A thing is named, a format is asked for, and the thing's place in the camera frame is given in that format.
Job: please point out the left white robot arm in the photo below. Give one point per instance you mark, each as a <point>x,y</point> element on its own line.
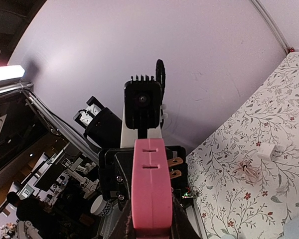
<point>109,137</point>

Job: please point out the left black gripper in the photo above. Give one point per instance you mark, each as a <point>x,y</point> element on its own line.
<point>115,173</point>

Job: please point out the front aluminium rail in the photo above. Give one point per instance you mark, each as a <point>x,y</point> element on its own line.
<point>75,137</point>

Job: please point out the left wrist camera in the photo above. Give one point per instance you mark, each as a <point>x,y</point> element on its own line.
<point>143,111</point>

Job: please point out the light blue power strip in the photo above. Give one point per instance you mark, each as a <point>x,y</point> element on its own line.
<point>291,229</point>

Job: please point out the left aluminium frame post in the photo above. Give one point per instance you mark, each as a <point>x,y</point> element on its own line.
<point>260,8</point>

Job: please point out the pink plug adapter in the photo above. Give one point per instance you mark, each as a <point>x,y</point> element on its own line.
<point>151,190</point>

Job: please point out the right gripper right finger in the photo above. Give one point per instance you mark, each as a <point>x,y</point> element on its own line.
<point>182,228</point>

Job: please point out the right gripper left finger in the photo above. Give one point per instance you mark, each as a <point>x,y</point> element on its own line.
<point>124,227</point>

